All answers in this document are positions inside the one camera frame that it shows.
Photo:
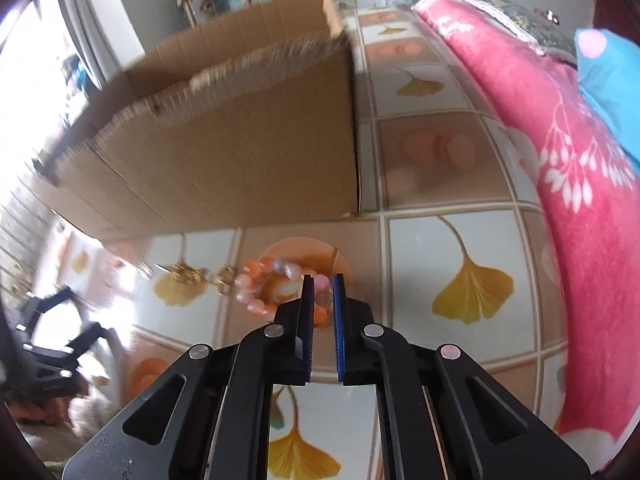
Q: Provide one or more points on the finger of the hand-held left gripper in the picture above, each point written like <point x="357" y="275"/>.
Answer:
<point x="82" y="340"/>
<point x="47" y="305"/>

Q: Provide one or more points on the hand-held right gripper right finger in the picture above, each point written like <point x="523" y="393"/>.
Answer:
<point x="340" y="330"/>

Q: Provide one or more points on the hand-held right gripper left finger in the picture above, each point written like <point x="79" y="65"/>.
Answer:
<point x="307" y="330"/>

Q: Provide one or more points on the gold bee charm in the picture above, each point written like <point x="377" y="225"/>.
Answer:
<point x="186" y="274"/>

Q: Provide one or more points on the brown cardboard box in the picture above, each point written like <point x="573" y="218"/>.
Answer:
<point x="225" y="160"/>

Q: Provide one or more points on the hanging clothes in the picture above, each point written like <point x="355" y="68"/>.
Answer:
<point x="75" y="77"/>

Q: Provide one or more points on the pink floral blanket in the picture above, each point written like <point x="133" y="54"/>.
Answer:
<point x="575" y="160"/>

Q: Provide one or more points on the white curtain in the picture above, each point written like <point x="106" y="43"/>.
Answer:
<point x="100" y="10"/>

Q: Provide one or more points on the wooden chair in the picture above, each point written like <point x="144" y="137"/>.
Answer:
<point x="191" y="12"/>

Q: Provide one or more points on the grey patterned blanket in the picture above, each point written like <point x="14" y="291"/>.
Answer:
<point x="530" y="25"/>

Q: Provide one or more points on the blue pillow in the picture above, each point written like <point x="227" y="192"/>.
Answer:
<point x="610" y="75"/>

